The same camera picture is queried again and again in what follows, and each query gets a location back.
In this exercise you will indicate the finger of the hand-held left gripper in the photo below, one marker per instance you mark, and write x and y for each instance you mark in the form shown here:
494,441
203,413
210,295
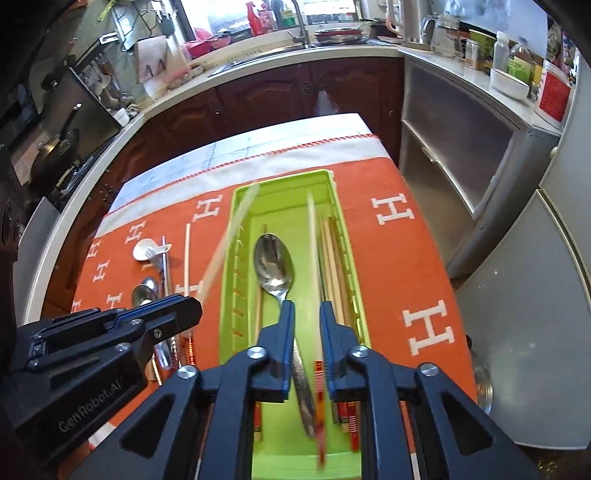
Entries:
134,313
171,323

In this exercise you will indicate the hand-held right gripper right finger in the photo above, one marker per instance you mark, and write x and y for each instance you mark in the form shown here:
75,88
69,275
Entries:
327,332

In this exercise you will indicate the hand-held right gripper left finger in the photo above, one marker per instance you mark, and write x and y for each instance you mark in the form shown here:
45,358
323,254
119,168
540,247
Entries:
287,332

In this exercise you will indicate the metal soup spoon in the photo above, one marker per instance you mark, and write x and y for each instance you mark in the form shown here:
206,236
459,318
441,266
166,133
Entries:
143,295

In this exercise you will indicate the white ceramic spoon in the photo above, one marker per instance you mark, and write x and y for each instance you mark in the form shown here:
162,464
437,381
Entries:
144,251

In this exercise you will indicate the green plastic utensil tray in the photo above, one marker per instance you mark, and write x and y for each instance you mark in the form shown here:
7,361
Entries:
300,221

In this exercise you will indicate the orange printed blanket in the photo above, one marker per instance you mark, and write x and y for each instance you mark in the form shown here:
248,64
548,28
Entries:
406,240

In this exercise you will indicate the black gas stove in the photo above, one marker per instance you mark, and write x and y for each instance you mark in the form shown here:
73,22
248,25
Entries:
78,175

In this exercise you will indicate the round metal lid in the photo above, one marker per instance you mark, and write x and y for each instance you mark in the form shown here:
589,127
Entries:
482,383

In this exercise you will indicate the dark wok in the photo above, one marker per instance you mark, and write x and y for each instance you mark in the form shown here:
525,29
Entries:
57,147

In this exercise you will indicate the stainless steel appliance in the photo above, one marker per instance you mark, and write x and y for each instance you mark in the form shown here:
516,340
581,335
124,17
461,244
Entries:
92,110

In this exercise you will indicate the clear plastic bag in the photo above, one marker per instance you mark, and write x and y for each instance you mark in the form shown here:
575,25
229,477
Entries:
324,101

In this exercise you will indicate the silver frosted door cabinet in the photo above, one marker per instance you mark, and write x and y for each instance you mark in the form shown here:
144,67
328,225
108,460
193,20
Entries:
461,138

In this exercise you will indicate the dark wooden kitchen cabinets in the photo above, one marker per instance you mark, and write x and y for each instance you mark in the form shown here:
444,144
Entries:
258,97

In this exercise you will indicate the wooden cutting board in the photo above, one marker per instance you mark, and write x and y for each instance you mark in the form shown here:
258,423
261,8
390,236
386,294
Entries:
157,57

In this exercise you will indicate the pink bowl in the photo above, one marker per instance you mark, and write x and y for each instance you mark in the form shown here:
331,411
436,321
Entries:
203,46

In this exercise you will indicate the steel sink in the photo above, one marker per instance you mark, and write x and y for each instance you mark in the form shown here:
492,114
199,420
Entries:
258,57

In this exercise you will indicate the stacked plates and pan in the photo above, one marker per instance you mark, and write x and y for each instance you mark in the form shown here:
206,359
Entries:
339,34

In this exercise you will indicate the white bowl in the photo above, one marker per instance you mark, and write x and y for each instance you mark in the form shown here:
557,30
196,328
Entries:
508,85

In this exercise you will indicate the steel faucet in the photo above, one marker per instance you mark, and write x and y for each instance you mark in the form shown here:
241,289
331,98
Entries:
300,23

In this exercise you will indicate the kitchen window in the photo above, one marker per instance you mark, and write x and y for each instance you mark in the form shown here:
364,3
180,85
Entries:
221,11

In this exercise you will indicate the red bottle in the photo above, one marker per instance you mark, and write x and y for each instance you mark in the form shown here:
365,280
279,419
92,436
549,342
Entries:
254,18

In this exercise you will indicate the glass jug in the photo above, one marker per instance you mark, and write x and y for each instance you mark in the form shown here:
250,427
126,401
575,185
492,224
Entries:
443,32

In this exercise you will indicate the steel electric kettle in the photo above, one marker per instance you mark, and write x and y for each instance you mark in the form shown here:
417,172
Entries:
406,18

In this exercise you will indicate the red label can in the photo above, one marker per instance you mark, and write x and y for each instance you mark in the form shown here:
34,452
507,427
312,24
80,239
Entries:
554,92

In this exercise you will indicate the white plastic bottle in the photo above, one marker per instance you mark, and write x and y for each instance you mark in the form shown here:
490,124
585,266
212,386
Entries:
501,50

